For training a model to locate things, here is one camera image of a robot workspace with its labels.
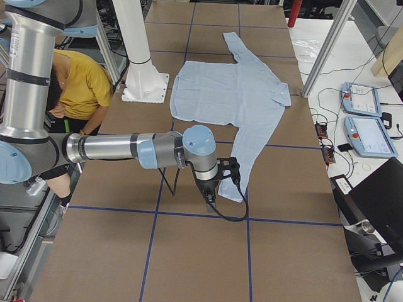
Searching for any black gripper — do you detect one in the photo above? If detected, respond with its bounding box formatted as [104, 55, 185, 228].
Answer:
[195, 178, 219, 213]

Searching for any light blue long-sleeve shirt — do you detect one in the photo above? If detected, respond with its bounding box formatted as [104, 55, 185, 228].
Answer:
[170, 32, 292, 202]

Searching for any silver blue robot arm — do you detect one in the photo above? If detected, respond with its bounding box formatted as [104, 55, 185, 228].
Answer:
[1, 1, 219, 213]

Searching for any lower orange black adapter box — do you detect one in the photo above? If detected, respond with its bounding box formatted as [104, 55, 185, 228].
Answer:
[321, 145, 336, 166]

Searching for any orange black adapter box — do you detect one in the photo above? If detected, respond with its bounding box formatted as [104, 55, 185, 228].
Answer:
[321, 145, 336, 166]
[315, 123, 329, 139]

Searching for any upper orange black adapter box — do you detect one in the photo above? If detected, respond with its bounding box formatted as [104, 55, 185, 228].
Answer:
[315, 123, 329, 139]

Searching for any black computer monitor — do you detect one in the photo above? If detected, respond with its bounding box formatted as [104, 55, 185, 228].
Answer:
[330, 157, 402, 292]

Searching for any white power strip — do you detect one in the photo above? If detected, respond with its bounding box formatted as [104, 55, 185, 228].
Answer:
[26, 176, 47, 196]

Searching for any lower blue teach pendant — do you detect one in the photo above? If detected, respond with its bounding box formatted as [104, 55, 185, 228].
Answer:
[344, 115, 398, 159]

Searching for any blue teach pendant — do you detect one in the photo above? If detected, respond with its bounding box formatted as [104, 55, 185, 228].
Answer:
[344, 115, 398, 159]
[341, 82, 382, 117]

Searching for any person in yellow shirt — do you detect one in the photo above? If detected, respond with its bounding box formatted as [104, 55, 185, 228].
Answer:
[34, 48, 113, 218]

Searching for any upper blue teach pendant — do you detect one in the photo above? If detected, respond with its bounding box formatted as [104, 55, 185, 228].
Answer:
[341, 82, 382, 117]

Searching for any clear plastic bag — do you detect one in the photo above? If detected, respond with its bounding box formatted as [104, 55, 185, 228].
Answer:
[292, 38, 321, 64]

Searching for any red cylinder bottle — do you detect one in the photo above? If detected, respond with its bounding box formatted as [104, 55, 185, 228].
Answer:
[287, 0, 303, 28]

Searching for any wooden board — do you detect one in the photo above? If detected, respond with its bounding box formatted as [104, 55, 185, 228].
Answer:
[372, 27, 402, 77]

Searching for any grey office chair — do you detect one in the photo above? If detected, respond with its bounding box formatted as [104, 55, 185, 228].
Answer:
[375, 26, 398, 48]

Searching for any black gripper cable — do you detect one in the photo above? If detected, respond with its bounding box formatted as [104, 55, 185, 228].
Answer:
[159, 166, 248, 222]

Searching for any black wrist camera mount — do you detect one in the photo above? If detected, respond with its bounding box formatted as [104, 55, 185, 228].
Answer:
[216, 157, 241, 185]

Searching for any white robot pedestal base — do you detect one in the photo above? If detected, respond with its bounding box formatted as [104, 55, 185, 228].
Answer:
[112, 0, 169, 104]

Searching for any green handled reacher stick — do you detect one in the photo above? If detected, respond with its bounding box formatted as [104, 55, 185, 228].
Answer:
[64, 119, 71, 133]

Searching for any aluminium frame post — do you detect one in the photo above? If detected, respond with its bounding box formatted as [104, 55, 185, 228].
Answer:
[302, 0, 357, 98]

